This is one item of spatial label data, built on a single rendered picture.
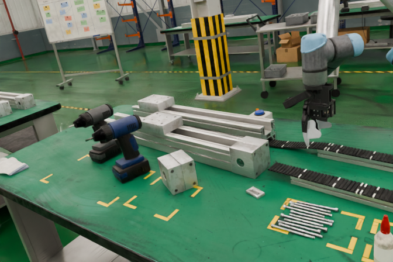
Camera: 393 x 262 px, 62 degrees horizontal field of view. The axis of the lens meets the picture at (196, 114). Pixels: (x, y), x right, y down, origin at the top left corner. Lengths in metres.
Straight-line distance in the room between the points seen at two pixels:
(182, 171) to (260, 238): 0.33
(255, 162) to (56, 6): 6.41
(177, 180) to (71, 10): 6.13
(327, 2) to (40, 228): 1.66
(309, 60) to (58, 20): 6.43
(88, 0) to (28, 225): 5.35
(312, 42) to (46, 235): 1.55
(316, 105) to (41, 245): 1.48
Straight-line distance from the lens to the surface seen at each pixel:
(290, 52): 6.17
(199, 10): 4.58
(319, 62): 1.07
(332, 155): 1.19
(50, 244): 1.97
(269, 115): 1.44
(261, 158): 1.09
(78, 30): 6.96
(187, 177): 1.06
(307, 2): 8.97
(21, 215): 1.83
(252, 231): 0.89
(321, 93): 1.11
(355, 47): 1.14
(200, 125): 1.43
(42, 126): 2.70
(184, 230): 0.92
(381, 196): 0.97
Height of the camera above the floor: 1.35
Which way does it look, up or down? 19 degrees down
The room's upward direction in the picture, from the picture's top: 10 degrees counter-clockwise
